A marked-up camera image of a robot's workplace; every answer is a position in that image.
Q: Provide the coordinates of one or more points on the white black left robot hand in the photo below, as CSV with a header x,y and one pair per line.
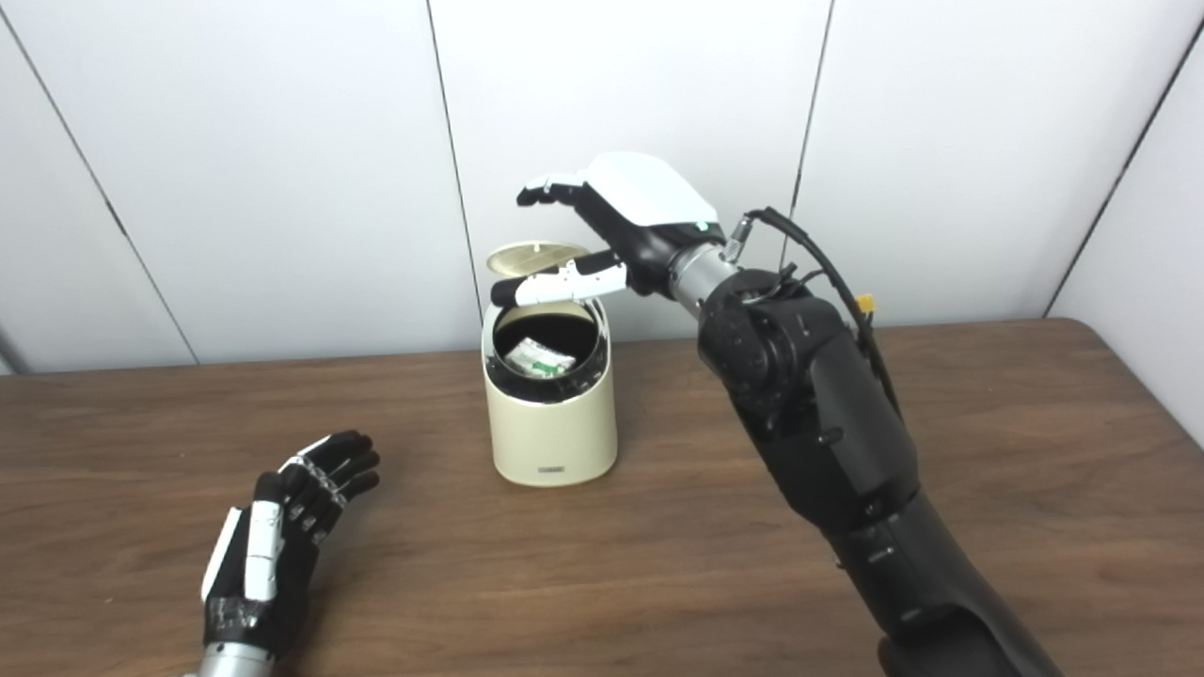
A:
x,y
268,555

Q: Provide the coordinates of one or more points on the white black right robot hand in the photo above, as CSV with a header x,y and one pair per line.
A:
x,y
649,207

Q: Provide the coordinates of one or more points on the round cream bin lid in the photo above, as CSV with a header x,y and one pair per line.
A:
x,y
531,256

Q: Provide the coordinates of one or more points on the green white milk carton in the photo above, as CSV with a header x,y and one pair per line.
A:
x,y
541,359

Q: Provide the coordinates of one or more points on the cream-colored desktop bin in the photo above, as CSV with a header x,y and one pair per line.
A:
x,y
550,432

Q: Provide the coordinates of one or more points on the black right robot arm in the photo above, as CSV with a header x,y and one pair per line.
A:
x,y
828,442

